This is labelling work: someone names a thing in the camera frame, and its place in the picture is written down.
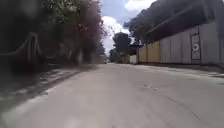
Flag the dark green trees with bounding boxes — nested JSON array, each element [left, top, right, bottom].
[[108, 31, 138, 64]]

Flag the grey concrete road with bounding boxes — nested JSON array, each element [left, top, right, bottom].
[[0, 63, 224, 128]]

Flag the row of trees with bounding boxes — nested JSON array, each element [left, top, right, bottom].
[[0, 0, 108, 73]]

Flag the dark building with roof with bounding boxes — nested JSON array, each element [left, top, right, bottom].
[[123, 0, 224, 46]]

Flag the raised kerb strip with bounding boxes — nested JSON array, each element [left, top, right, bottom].
[[133, 62, 224, 79]]

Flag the dark roadside verge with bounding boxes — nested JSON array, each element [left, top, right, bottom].
[[0, 64, 98, 113]]

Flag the grey and yellow wall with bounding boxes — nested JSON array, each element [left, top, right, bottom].
[[129, 21, 224, 67]]

